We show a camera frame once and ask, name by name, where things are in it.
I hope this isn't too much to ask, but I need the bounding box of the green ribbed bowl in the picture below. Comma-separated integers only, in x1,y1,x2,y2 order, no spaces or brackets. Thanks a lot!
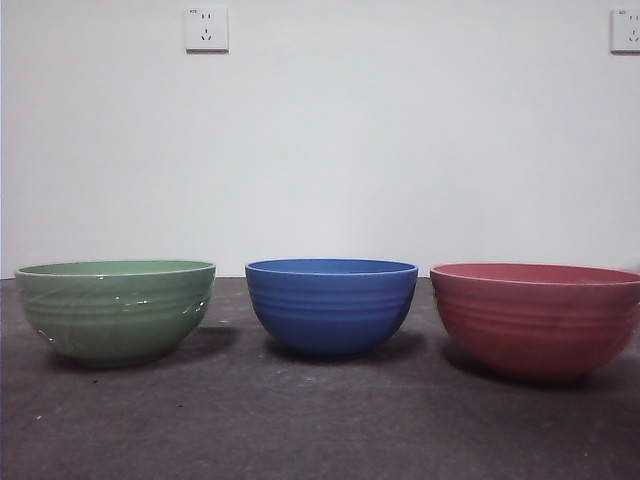
14,259,218,370

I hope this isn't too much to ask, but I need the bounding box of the red ribbed bowl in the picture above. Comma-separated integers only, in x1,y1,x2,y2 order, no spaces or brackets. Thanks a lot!
429,262,640,386

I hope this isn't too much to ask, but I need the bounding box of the blue ribbed bowl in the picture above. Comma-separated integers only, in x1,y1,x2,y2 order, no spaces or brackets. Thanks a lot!
244,257,420,359

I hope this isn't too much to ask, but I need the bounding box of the white wall socket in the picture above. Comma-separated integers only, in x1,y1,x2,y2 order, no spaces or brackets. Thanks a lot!
609,8,640,56
184,5,231,55

